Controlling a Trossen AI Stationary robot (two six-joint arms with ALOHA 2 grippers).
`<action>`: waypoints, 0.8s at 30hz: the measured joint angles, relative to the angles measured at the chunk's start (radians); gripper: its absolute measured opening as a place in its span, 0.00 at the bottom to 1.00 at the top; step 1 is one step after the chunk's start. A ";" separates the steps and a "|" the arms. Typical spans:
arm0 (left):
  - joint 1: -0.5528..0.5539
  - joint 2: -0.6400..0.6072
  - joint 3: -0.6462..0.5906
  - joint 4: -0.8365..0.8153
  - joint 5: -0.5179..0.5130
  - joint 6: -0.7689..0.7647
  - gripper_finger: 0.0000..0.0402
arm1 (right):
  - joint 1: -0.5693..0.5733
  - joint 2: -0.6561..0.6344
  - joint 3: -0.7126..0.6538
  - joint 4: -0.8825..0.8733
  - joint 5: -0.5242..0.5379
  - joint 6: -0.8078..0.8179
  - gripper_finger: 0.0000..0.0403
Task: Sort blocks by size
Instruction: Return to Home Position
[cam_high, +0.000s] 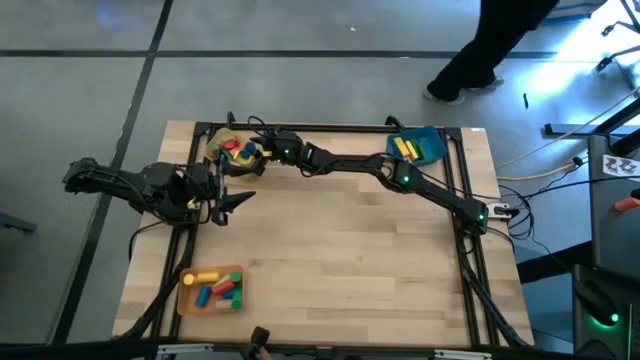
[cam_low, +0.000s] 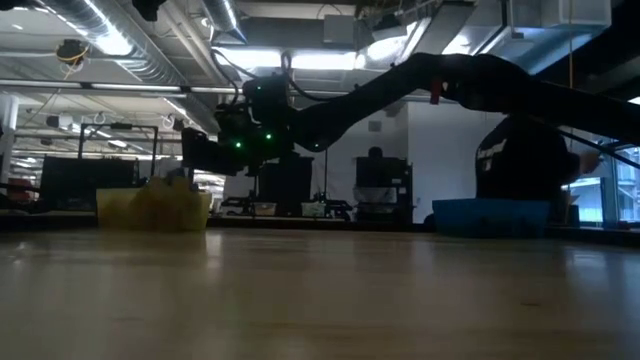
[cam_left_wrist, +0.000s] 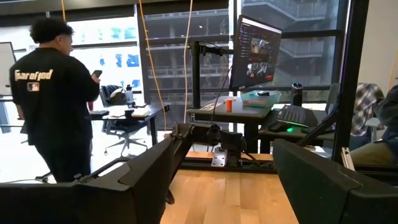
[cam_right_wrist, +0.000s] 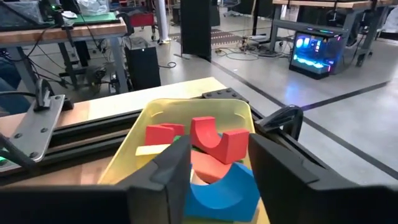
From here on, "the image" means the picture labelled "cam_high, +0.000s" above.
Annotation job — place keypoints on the red arch block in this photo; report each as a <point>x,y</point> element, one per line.
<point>228,144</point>

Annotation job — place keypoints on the natural wood cylinder block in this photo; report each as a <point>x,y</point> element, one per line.
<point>223,304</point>

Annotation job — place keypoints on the black stand base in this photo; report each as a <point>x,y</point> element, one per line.
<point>575,131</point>

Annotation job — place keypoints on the white table label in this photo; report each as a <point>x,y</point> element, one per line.
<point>477,129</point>

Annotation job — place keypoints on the light green cylinder block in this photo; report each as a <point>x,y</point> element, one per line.
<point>222,278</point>

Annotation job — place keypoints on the black computer mouse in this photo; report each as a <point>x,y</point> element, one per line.
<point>595,302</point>

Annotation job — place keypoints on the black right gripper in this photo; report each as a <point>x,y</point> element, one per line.
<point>285,147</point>

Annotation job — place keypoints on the silver bracket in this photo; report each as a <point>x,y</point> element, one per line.
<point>185,348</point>
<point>462,354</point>

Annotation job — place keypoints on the blue floor box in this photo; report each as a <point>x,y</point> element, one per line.
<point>580,10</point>

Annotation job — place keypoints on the small black floor item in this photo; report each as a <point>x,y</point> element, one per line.
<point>525,100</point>

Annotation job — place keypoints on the yellow arch block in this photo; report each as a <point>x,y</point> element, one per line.
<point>245,160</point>

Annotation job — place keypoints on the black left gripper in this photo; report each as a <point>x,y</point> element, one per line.
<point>207,192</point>

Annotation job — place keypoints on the orange plastic bin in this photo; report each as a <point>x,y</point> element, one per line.
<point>187,302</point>

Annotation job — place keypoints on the yellow plastic bin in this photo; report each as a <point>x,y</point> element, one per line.
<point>215,137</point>

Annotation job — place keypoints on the blue arch block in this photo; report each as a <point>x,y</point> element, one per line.
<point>248,149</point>

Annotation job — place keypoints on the person's hand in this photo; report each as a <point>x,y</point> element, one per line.
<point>263,355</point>

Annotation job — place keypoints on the blue plastic bin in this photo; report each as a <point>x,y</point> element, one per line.
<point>435,142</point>

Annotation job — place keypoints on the short blue cylinder block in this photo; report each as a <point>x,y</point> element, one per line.
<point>229,294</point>

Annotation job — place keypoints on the green arch block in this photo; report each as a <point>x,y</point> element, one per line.
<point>227,155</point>

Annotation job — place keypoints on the black handheld device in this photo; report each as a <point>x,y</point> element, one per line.
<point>260,337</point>

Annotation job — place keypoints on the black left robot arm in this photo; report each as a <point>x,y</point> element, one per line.
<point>135,185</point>

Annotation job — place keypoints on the white printed paper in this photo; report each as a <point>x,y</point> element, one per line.
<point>620,165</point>

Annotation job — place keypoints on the person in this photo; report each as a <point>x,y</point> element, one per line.
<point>495,40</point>

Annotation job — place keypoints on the yellow cylinder block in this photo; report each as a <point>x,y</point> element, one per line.
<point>207,277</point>
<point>188,279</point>

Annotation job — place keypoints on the black side desk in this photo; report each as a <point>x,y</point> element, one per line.
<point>615,240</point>

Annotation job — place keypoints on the black tripod legs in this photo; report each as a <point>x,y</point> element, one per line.
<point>617,51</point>

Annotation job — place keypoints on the yellow plank block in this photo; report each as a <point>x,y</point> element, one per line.
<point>411,150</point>
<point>401,146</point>

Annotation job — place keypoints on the grey floor object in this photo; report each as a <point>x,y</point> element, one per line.
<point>15,222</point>

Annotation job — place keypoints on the red cylinder block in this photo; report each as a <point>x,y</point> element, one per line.
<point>223,287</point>

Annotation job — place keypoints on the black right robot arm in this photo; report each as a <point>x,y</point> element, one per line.
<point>425,182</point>

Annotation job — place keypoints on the black table frame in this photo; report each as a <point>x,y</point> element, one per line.
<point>325,128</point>

